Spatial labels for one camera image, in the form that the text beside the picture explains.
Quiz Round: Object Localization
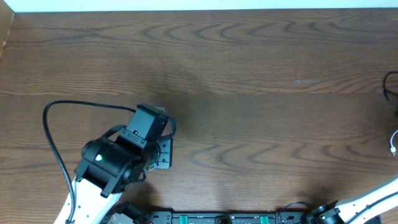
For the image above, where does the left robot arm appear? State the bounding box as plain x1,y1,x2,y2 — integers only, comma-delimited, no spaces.
56,104,176,223

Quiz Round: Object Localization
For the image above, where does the white usb cable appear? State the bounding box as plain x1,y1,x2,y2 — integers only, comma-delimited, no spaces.
389,129,398,156

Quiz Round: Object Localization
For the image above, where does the black usb cable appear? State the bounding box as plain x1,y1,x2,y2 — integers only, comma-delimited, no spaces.
381,70,398,118

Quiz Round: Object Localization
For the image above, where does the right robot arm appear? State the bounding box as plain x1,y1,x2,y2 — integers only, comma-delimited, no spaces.
305,178,397,224

